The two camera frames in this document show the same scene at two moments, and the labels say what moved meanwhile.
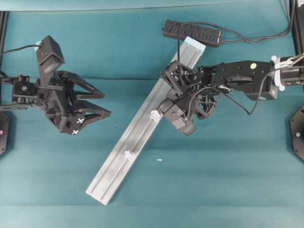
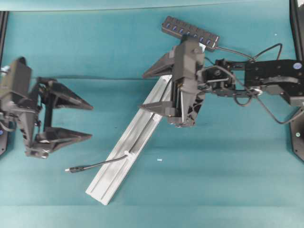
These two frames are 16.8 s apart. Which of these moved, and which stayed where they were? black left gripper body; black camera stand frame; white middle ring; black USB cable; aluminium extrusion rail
Moved: black USB cable; black left gripper body
Stayed: white middle ring; aluminium extrusion rail; black camera stand frame
